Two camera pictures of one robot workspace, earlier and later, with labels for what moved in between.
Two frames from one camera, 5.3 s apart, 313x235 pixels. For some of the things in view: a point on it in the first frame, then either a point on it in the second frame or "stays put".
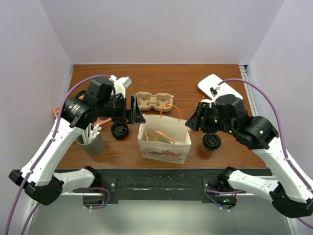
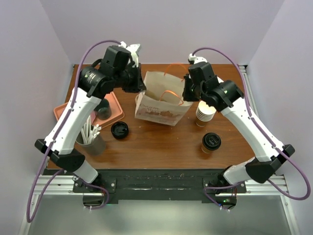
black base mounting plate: [168, 186] stays put
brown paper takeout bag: [164, 138] to [162, 100]
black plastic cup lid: [211, 141] stays put
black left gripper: [128, 116] to [139, 85]
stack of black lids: [120, 130] stays put
